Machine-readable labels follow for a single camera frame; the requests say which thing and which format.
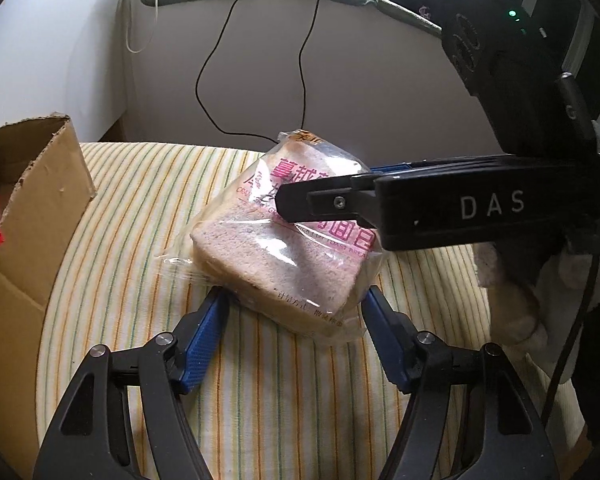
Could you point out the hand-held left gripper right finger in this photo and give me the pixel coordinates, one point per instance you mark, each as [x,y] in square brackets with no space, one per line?
[385,340]

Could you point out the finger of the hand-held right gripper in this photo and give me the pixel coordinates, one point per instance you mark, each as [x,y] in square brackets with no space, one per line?
[390,166]
[320,202]

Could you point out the white cabinet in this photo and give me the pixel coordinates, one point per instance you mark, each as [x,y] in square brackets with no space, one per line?
[55,60]

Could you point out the sliced bread packet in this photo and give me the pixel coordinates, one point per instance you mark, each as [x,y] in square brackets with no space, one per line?
[260,250]

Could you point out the cardboard box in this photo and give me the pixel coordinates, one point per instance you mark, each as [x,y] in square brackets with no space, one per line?
[30,240]

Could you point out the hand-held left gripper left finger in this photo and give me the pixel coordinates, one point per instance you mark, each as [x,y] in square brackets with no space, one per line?
[205,345]

